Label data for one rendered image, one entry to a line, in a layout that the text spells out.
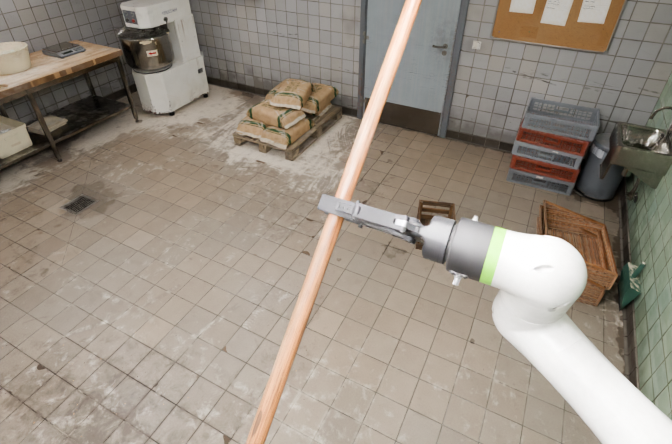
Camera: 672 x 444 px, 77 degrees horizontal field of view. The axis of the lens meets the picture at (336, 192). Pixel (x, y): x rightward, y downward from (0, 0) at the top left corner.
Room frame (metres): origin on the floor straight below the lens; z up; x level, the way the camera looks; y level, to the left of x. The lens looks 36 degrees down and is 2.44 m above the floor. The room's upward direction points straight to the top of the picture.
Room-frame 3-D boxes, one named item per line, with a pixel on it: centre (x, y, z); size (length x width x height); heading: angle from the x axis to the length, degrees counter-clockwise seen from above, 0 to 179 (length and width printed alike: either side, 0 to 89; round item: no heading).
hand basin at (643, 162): (2.81, -2.33, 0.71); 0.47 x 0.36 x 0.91; 153
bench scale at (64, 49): (4.69, 3.02, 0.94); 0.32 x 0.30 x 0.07; 63
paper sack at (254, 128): (4.40, 0.85, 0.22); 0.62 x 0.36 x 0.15; 158
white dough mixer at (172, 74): (5.29, 2.20, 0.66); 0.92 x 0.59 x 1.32; 153
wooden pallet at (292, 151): (4.58, 0.55, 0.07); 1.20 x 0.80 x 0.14; 153
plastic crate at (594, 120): (3.53, -2.08, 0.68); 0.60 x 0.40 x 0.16; 63
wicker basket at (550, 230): (2.25, -1.74, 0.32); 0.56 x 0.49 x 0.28; 161
